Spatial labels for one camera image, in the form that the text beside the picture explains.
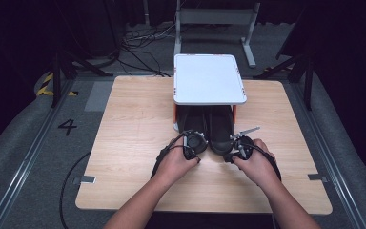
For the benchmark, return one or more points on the grey tape piece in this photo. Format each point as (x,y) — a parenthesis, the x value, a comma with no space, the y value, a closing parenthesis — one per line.
(317,177)
(85,180)

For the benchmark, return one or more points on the person's right hand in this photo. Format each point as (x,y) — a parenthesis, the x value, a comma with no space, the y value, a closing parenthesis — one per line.
(259,165)

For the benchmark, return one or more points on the grey metal stand frame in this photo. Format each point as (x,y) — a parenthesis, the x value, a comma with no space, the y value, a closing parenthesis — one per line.
(216,16)

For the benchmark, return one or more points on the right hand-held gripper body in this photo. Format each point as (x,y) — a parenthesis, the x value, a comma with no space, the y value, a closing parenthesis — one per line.
(244,146)

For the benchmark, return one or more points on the person's dark clothing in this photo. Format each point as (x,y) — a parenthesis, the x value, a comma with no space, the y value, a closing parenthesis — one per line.
(209,221)

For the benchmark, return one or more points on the person's left hand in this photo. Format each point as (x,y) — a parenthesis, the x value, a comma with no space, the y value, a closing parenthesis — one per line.
(174,165)

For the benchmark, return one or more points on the white two-tier shoe rack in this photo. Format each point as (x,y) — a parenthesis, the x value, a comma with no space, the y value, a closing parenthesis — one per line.
(208,79)

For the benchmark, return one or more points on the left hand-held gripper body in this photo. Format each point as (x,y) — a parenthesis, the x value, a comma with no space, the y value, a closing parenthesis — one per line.
(196,141)

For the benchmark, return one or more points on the yellow black hazard tape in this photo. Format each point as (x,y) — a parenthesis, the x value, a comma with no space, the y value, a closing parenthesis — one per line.
(46,87)

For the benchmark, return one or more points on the black tripod stand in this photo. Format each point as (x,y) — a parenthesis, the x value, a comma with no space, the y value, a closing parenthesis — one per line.
(60,70)
(305,73)

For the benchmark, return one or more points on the black slipper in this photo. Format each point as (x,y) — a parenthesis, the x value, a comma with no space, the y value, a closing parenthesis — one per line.
(220,127)
(193,119)

